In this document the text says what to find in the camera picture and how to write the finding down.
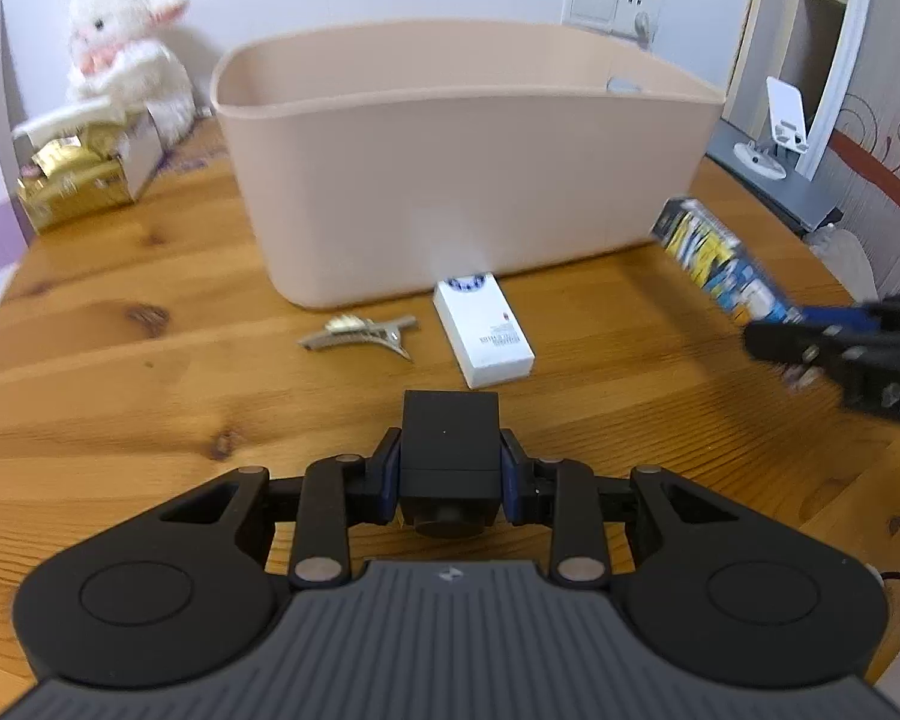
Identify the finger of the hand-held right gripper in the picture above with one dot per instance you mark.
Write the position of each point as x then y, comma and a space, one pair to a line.
844, 317
795, 349

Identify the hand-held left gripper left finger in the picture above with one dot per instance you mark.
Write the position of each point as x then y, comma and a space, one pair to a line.
390, 481

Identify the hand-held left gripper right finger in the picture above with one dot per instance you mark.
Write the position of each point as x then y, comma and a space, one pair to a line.
509, 481

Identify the small black box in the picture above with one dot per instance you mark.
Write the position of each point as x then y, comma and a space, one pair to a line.
450, 450

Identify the blue and yellow box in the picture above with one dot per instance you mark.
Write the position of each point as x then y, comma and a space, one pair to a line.
720, 259

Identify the beige plastic storage bin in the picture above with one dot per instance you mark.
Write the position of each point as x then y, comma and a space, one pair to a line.
450, 165

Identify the grey shelf board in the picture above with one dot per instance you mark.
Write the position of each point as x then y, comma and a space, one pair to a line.
787, 191

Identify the white rectangular box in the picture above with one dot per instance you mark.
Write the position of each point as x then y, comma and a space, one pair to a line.
487, 337

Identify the metal hair clip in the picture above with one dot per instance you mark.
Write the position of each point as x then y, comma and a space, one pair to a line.
356, 334

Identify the white phone stand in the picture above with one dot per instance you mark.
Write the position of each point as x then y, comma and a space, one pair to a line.
784, 124

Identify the open box of gold packets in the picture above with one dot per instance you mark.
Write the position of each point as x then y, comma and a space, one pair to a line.
75, 172

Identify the white plush toy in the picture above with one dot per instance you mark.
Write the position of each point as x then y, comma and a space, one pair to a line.
127, 60

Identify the white curved cabinet frame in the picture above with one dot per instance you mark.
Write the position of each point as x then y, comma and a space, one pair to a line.
847, 45

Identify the white wall socket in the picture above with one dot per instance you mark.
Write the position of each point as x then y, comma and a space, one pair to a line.
637, 13

